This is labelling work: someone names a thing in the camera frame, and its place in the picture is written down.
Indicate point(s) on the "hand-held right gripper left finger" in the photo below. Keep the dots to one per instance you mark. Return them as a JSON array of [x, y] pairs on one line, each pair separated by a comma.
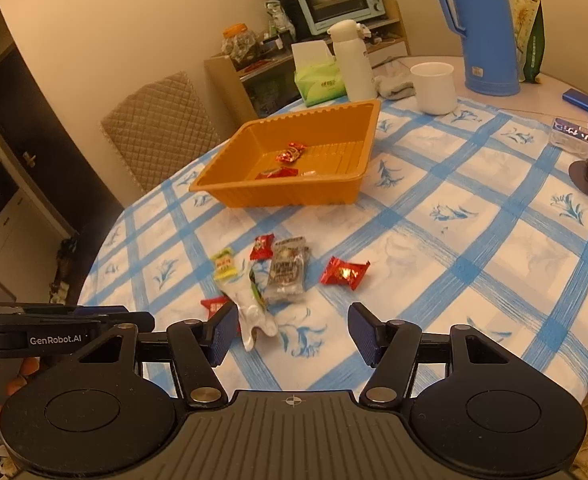
[[223, 332]]

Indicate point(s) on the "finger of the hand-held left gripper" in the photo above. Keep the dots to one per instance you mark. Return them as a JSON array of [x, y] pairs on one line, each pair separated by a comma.
[[133, 321], [98, 311]]

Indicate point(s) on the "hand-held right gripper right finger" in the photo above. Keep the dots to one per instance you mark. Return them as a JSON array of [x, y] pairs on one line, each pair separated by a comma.
[[361, 332]]

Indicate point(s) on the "red packet white symbols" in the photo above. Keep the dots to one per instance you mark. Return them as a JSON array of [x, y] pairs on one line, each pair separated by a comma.
[[212, 305]]

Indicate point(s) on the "white green packet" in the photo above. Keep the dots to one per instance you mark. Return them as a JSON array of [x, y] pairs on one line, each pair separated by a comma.
[[254, 317]]

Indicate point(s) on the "red foil candy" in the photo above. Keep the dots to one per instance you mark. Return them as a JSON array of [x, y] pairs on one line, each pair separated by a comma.
[[344, 274]]

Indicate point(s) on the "yellow green candy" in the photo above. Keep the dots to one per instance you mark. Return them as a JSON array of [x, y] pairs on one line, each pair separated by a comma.
[[223, 265]]

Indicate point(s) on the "clear nut packet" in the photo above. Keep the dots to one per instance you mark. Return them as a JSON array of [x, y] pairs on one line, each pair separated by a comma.
[[286, 270]]

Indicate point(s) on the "small red candy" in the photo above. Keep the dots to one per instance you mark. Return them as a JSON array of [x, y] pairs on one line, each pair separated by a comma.
[[262, 247]]

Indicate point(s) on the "orange plastic tray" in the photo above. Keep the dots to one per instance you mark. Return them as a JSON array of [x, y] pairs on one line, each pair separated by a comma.
[[284, 195]]

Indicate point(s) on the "large red gold packet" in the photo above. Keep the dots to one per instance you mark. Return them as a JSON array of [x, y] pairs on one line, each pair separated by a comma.
[[276, 173]]

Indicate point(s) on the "clear brown candy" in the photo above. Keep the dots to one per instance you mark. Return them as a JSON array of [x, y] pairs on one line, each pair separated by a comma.
[[308, 173]]

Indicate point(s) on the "dark red patterned candy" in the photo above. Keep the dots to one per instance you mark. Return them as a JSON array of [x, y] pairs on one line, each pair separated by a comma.
[[284, 152]]

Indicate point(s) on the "person's left hand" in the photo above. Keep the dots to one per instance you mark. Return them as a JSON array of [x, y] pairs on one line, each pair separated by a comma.
[[29, 366]]

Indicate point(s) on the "blue checked tablecloth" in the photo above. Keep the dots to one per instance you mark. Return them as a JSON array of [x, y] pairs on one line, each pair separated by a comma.
[[424, 260]]

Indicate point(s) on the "dark wooden cabinet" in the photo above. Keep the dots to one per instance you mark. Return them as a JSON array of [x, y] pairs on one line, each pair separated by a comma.
[[3, 160]]

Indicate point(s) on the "beige quilted chair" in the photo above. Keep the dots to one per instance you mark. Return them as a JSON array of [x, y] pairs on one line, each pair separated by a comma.
[[158, 130]]

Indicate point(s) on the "wooden shelf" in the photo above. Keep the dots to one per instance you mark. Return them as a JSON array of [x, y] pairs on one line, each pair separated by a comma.
[[223, 85]]

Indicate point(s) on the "green tissue pack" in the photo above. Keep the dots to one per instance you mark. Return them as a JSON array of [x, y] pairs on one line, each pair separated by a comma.
[[319, 87]]

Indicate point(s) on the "grey cloth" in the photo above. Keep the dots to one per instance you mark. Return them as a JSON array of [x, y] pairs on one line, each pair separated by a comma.
[[394, 85]]

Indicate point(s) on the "white cup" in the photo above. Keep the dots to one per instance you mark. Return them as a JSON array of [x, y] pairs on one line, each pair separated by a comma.
[[434, 92]]

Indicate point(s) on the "white thermos bottle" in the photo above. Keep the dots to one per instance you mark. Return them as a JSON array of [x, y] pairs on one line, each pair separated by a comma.
[[354, 70]]

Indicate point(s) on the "clear plastic packet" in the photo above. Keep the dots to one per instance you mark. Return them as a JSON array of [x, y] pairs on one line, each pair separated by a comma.
[[566, 135]]

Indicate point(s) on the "jar with orange lid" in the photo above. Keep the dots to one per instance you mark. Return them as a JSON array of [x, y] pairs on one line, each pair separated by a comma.
[[241, 47]]

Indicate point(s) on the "light blue toaster oven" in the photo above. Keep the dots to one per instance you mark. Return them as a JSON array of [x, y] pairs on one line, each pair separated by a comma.
[[334, 15]]

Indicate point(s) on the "green white bag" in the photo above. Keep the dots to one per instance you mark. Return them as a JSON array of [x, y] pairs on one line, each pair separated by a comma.
[[279, 17]]

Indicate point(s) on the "blue thermos jug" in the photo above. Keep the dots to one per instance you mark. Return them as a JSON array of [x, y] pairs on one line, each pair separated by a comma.
[[489, 35]]

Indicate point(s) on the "green snack bag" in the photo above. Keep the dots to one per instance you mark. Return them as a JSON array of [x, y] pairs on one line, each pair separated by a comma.
[[531, 35]]

